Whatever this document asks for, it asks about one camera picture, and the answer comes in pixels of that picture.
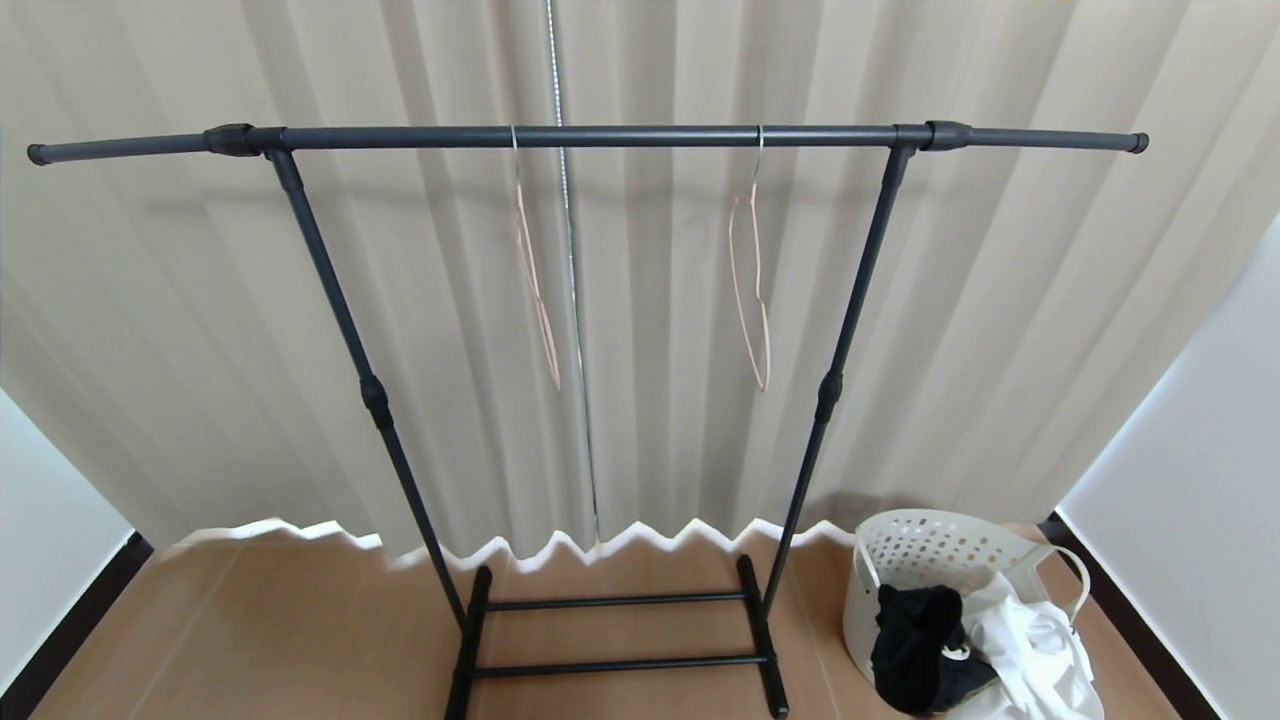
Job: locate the pink clothes hanger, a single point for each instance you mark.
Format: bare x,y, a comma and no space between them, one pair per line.
553,365
764,375

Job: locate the black shorts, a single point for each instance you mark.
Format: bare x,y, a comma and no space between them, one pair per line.
915,650

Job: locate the black clothes rack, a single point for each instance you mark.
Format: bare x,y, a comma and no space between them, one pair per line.
600,136

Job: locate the white laundry basket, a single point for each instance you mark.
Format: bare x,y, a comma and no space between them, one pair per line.
930,545

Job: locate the beige curtain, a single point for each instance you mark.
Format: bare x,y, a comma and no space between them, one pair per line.
300,300

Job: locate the white garment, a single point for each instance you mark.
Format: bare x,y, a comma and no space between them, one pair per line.
1040,660

